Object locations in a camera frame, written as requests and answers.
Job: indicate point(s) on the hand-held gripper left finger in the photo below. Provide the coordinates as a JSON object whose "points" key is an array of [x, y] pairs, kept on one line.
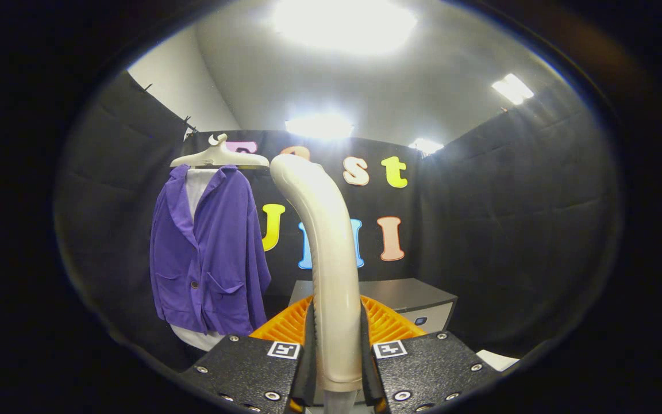
{"points": [[250, 368]]}

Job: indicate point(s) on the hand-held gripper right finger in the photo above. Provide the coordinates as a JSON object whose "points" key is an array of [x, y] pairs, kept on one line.
{"points": [[428, 368]]}

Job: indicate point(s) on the purple jacket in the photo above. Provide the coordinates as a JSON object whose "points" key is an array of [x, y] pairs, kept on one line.
{"points": [[222, 241]]}

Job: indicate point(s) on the white garment steamer head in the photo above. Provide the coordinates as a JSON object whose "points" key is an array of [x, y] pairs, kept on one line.
{"points": [[331, 259]]}

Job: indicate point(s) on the white clothes hanger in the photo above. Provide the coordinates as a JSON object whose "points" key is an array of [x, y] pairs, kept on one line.
{"points": [[219, 156]]}

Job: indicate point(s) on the white paper sheet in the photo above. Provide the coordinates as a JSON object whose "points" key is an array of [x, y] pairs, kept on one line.
{"points": [[497, 360]]}

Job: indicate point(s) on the grey cabinet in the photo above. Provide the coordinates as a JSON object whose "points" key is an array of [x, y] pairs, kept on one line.
{"points": [[405, 293]]}

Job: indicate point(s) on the large ceiling light panel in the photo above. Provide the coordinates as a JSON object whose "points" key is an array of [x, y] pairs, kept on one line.
{"points": [[342, 26]]}

